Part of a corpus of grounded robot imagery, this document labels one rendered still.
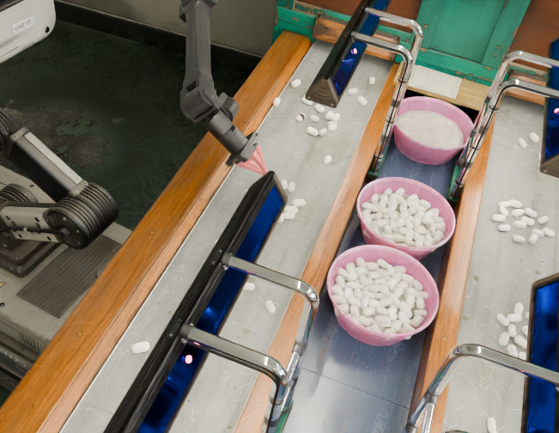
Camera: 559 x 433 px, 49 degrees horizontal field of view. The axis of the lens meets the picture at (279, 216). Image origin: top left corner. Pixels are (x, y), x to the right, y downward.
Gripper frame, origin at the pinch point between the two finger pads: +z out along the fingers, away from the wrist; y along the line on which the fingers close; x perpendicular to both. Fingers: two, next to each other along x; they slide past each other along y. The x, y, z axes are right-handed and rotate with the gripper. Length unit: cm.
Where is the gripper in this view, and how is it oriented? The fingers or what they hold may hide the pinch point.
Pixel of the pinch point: (264, 172)
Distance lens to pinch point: 157.4
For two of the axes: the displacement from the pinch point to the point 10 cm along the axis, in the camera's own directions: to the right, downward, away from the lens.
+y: 3.2, -6.6, 6.8
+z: 6.6, 6.7, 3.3
